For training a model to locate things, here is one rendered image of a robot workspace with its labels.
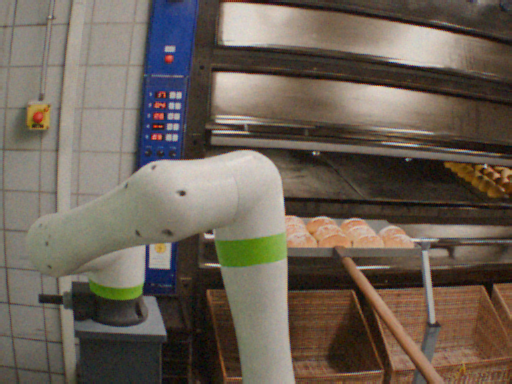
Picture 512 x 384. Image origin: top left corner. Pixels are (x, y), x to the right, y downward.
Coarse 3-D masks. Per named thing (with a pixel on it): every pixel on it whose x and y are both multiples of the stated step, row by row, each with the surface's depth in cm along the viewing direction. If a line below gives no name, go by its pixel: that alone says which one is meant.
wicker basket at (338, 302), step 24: (216, 312) 272; (288, 312) 277; (312, 312) 279; (336, 312) 281; (360, 312) 270; (216, 336) 249; (312, 336) 279; (336, 336) 281; (360, 336) 267; (216, 360) 248; (312, 360) 278; (336, 360) 279; (360, 360) 264
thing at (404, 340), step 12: (348, 264) 206; (360, 276) 196; (360, 288) 192; (372, 288) 188; (372, 300) 182; (384, 312) 174; (396, 324) 167; (396, 336) 163; (408, 336) 160; (408, 348) 155; (420, 360) 148; (420, 372) 146; (432, 372) 142
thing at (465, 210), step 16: (288, 208) 271; (304, 208) 272; (320, 208) 273; (336, 208) 274; (352, 208) 275; (368, 208) 276; (384, 208) 278; (400, 208) 279; (416, 208) 280; (432, 208) 281; (448, 208) 282; (464, 208) 284; (480, 208) 285; (496, 208) 288
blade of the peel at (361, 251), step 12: (372, 228) 249; (288, 252) 217; (300, 252) 218; (312, 252) 218; (324, 252) 219; (360, 252) 221; (372, 252) 222; (384, 252) 222; (396, 252) 223; (408, 252) 224; (420, 252) 225
